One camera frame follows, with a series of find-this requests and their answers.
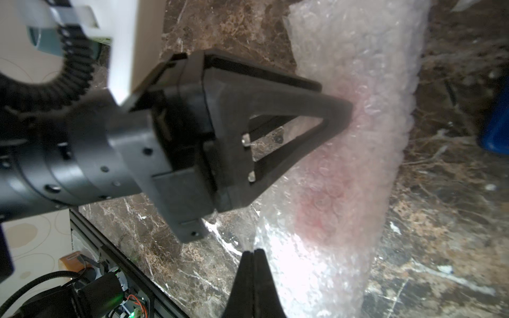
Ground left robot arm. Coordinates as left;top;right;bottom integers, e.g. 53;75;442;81
1;26;353;243

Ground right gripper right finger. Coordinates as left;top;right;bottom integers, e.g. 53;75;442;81
253;249;286;318

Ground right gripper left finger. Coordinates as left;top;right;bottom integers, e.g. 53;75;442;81
222;251;255;318

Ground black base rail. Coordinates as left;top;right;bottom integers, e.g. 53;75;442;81
69;208;188;317

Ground circuit board with wires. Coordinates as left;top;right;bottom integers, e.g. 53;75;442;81
105;268;152;317

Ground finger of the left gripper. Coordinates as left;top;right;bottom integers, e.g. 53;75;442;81
203;50;353;212

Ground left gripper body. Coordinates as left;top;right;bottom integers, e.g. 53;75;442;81
106;49;223;243

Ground blue tape dispenser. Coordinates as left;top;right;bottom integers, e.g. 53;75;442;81
478;76;508;155

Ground teal ceramic cup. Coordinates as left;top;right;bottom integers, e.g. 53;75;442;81
27;26;63;57

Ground pink wine bottle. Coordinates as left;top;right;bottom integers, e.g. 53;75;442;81
294;77;381;249

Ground bubble wrap sheet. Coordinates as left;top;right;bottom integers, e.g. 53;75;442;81
254;1;432;317

